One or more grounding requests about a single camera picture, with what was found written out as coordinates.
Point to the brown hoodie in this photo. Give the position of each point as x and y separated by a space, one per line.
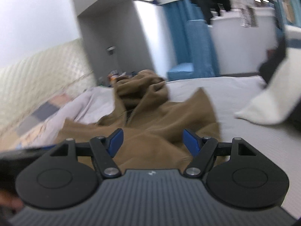
152 122

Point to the person's left hand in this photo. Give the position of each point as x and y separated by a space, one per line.
9 201

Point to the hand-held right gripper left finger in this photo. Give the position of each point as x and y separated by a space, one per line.
116 141

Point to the white bedsheet bundle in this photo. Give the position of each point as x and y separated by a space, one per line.
70 108

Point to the blue covered chair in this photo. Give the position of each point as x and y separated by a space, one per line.
197 47

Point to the cream quilted headboard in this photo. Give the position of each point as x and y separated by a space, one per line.
35 80

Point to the phone charger plug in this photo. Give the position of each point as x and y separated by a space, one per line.
111 49

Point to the bed with grey sheet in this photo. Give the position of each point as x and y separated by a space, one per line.
247 141

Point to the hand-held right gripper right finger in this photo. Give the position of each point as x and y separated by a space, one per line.
190 142

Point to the hanging striped garment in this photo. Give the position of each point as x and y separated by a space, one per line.
247 16

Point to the white sweater with grey stripes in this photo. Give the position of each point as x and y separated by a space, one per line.
270 98

